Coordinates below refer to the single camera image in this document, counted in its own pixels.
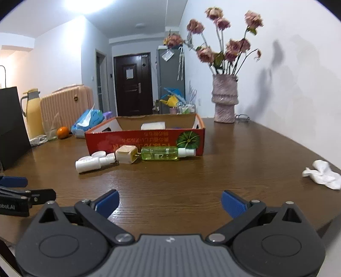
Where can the purple feather decoration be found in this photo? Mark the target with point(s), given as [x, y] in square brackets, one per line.
[192, 93]

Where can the clear drinking straw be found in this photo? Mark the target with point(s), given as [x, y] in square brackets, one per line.
[56, 118]

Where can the blue folding rack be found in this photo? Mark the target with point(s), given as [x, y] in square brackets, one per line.
[174, 92]

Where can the crumpled white tissue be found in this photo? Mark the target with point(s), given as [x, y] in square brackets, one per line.
[323, 174]

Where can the dark entrance door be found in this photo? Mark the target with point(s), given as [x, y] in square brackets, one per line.
[133, 96]

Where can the bunch of dried pink roses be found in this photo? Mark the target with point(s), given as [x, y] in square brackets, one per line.
[234, 46]

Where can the small white flip-cap bottle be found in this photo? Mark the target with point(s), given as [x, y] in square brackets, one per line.
[89, 163]

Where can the bright ceiling lamp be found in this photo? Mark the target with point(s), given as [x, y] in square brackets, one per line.
[85, 5]

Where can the white folded umbrella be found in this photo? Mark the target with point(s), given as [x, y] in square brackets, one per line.
[181, 64]

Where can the pink ribbed suitcase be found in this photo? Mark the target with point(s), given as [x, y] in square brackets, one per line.
[66, 106]

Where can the yellow watering can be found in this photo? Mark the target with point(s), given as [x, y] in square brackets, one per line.
[171, 101]

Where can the beige charger plug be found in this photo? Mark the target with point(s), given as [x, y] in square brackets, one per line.
[125, 155]

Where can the paper notice on door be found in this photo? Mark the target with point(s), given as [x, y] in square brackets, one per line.
[129, 73]

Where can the black paper bag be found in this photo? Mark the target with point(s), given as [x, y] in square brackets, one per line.
[12, 127]

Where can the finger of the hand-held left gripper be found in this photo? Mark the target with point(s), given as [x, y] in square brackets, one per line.
[14, 181]
[42, 195]

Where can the orange fruit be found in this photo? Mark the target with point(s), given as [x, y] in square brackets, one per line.
[63, 132]

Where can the green spray bottle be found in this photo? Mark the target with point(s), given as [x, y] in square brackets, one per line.
[159, 154]

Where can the small pink pot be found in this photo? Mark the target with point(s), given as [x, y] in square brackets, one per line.
[173, 111]

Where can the side room doorway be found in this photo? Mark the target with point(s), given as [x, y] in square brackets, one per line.
[101, 80]

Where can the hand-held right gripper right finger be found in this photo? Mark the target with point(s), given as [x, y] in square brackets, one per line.
[233, 203]

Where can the clear organizer with small bottles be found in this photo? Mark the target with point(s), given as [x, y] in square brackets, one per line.
[187, 108]

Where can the paper note on refrigerator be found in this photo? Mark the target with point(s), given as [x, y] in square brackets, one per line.
[167, 55]

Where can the red cardboard box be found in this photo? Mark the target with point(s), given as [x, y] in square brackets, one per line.
[149, 138]

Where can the large white plastic bottle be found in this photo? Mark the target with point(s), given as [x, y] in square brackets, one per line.
[153, 125]

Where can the small purple box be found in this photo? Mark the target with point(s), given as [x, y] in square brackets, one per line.
[108, 115]

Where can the clear glass cup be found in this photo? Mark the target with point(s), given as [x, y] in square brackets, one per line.
[51, 133]

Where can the pink ceramic vase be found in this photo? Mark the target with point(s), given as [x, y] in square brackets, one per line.
[224, 98]

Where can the small round ceiling lamp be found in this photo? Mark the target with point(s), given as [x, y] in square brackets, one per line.
[140, 25]

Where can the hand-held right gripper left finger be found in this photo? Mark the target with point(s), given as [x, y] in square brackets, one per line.
[108, 203]

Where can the blue tissue pack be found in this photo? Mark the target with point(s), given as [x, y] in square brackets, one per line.
[88, 122]

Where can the grey refrigerator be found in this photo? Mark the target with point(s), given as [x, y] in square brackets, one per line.
[170, 80]

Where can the yellow thermos jug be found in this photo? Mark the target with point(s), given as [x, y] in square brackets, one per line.
[33, 117]

